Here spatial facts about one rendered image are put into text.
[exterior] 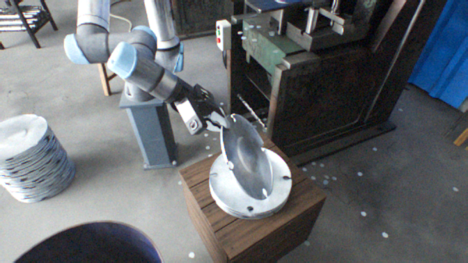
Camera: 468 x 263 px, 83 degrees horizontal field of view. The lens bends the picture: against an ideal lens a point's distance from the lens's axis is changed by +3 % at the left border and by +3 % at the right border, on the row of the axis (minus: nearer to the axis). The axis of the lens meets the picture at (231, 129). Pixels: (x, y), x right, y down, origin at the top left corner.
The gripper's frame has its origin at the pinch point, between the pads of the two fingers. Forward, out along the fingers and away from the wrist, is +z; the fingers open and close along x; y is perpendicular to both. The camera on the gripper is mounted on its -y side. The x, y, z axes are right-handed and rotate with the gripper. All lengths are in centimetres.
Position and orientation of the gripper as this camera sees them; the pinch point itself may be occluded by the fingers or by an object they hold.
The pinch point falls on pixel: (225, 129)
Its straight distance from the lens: 78.0
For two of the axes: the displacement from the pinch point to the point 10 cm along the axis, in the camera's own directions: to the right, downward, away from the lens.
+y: -1.3, -6.9, 7.1
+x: -7.0, 5.7, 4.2
